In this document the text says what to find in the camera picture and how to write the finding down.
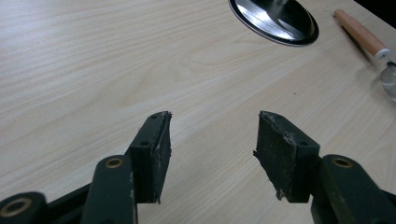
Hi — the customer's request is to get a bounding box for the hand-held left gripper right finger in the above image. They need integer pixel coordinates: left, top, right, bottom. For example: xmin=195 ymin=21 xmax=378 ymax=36
xmin=252 ymin=110 xmax=321 ymax=203

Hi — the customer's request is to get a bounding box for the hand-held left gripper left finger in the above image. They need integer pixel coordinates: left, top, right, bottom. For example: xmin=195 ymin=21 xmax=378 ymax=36
xmin=124 ymin=110 xmax=173 ymax=205

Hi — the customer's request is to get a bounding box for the wooden-handled metal spoon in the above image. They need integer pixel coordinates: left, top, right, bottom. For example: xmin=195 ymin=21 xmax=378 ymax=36
xmin=332 ymin=8 xmax=396 ymax=104

